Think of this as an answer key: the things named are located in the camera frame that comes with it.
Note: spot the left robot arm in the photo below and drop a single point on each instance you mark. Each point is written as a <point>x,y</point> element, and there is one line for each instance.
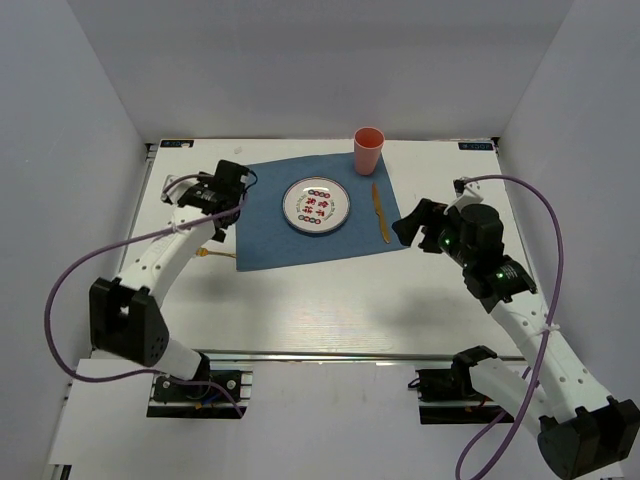
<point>125,312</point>

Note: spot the pink plastic cup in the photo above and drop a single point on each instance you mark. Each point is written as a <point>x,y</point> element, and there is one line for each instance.
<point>368,144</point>

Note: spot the gold knife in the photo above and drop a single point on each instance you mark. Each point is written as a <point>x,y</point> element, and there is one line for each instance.
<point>384,229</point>

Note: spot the white plate red characters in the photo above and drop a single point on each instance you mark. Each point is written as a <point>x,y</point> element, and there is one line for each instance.
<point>316,205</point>

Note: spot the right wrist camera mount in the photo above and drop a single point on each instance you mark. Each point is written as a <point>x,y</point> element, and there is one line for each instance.
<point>467,193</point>

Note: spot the blue cloth placemat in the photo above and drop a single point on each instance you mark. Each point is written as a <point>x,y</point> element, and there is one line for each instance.
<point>264,239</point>

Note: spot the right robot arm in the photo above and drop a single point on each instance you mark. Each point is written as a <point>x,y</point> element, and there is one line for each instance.
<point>579,426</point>

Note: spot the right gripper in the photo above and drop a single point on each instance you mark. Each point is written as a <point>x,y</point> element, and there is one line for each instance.
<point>429,214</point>

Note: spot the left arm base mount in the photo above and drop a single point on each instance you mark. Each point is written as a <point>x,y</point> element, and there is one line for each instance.
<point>169,400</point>

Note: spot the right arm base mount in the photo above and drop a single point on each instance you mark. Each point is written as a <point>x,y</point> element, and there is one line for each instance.
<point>442,401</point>

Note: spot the gold fork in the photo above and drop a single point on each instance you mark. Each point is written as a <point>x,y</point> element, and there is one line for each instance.
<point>203,252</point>

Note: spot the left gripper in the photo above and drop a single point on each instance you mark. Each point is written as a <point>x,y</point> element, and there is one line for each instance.
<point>203,179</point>

